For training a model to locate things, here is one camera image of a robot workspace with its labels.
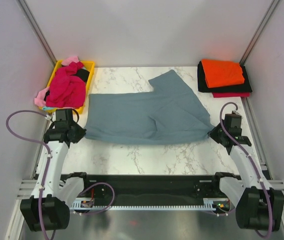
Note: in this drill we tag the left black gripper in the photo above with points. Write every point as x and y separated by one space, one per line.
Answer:
81 133

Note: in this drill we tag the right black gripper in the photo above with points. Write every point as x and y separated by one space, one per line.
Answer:
212 134

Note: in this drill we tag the grey-blue t shirt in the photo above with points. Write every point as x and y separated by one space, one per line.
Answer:
170 114

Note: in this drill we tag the yellow plastic bin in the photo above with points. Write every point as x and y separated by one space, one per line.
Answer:
88 65

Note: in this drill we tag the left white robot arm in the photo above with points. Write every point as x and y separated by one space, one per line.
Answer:
48 207

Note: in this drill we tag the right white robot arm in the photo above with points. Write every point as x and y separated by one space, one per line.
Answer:
258 205

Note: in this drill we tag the folded magenta t shirt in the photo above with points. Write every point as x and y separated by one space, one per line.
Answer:
230 94

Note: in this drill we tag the light pink t shirt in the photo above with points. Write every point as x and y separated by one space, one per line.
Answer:
39 99

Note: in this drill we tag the folded black t shirt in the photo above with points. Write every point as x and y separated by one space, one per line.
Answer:
240 88

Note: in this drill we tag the magenta t shirt in bin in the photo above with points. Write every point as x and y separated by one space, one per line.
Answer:
67 90

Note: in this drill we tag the folded orange t shirt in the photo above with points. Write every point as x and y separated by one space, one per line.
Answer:
219 73

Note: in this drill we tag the black garment in bin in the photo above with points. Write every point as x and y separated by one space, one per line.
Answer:
83 74

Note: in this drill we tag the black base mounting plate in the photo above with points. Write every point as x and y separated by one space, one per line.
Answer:
150 190

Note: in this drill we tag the aluminium front rail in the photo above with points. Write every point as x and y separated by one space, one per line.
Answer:
27 185

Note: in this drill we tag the white slotted cable duct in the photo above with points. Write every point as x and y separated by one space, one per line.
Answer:
207 204

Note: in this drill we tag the right aluminium frame post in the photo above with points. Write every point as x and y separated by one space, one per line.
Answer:
260 29

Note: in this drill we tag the aluminium frame post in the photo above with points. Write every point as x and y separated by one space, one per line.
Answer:
260 29
37 30

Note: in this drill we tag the left aluminium frame post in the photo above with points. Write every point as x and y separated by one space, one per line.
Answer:
37 30

